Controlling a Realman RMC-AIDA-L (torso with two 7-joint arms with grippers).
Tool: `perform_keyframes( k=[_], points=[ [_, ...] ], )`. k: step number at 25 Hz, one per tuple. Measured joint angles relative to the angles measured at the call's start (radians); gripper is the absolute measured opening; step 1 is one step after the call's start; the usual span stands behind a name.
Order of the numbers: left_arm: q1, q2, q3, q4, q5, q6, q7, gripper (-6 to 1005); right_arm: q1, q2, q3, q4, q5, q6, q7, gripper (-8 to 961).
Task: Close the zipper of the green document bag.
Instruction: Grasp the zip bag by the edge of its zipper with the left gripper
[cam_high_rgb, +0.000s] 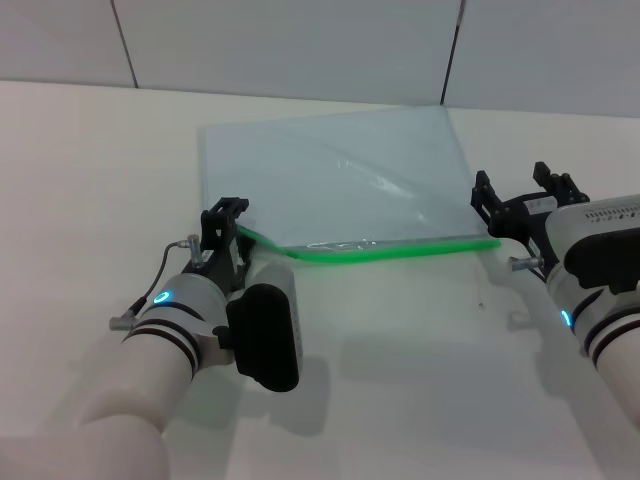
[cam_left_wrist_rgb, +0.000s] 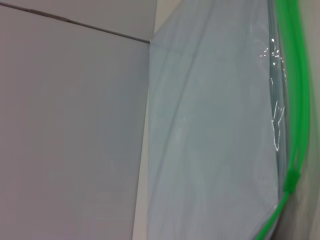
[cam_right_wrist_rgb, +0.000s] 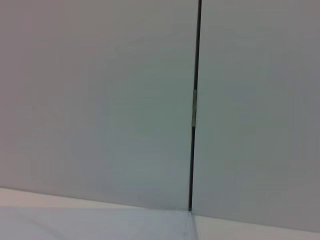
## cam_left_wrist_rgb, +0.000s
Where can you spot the translucent green-zip document bag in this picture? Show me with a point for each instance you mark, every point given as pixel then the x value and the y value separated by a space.
pixel 212 125

